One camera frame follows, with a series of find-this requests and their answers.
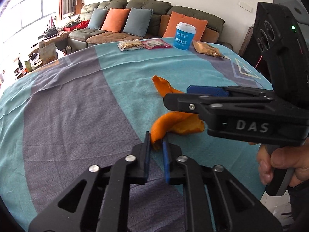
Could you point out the person's right hand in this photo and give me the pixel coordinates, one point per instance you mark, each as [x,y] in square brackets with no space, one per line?
[284,158]

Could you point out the blue paper coffee cup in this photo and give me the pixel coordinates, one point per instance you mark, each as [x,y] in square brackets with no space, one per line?
[184,36]

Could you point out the orange peel piece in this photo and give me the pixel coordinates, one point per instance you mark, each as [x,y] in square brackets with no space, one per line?
[179,123]
[163,86]

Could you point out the white wall switch plate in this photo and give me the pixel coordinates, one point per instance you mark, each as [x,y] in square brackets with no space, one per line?
[245,6]

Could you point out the orange cushion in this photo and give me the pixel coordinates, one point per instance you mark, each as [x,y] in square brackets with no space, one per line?
[115,20]
[176,18]

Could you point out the blue cushion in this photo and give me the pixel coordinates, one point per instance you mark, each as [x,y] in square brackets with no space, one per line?
[97,18]
[138,22]

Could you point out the red snack packet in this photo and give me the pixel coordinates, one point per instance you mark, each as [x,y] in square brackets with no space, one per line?
[155,44]

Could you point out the orange cushion near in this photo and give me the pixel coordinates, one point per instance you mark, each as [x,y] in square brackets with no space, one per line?
[176,18]

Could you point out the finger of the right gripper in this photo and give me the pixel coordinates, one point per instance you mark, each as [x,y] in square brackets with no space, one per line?
[212,90]
[193,105]

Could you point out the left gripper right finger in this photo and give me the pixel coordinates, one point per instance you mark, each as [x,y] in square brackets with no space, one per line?
[214,200]

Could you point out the black glass coffee table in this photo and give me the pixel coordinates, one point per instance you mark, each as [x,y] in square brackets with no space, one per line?
[42,53]

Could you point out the orange cushion far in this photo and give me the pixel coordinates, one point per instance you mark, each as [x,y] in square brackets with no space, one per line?
[115,20]

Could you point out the clear cracker packet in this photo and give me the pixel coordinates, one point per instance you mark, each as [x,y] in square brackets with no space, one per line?
[134,44]

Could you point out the small gold snack bag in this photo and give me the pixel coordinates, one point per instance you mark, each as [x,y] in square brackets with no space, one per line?
[206,49]

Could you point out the black framed window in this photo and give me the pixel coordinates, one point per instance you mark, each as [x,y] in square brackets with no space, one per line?
[28,12]

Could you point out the blue cushion near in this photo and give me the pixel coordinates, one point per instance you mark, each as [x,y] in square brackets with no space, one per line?
[138,22]

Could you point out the dark green sectional sofa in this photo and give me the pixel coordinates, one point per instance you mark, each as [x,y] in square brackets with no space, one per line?
[80,39]

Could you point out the blue cushion far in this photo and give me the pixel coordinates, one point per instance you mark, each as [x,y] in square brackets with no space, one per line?
[97,18]

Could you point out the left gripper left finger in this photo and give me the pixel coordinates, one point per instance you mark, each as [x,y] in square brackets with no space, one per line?
[98,199]

